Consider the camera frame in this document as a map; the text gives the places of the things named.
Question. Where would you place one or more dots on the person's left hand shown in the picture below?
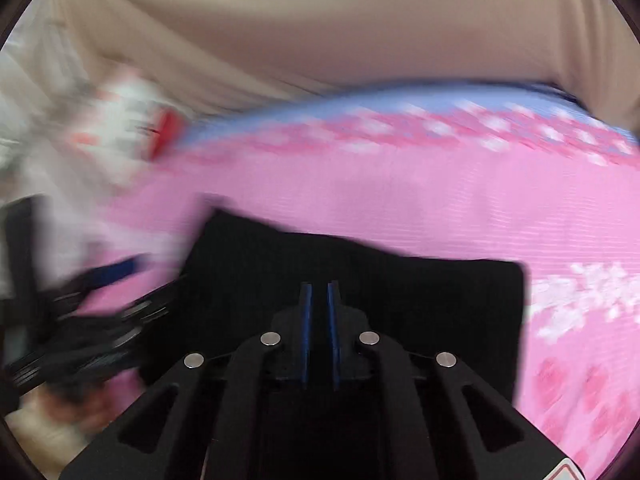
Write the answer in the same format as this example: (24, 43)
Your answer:
(55, 425)

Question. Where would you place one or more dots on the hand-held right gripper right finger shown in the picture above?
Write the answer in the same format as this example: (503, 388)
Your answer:
(334, 340)

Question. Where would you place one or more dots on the beige cloth cover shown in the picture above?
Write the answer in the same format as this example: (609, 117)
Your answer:
(320, 25)

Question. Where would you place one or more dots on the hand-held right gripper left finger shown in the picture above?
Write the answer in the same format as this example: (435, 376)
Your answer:
(306, 340)

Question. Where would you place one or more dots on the pink rose bed sheet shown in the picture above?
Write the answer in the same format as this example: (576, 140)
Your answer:
(400, 195)

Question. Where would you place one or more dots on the black pants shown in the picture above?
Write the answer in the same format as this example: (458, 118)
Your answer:
(400, 300)

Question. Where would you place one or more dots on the white cartoon face pillow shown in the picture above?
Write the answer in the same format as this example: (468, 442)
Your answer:
(130, 120)

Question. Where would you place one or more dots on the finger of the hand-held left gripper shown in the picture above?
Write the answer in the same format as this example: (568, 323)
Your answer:
(112, 270)
(150, 305)

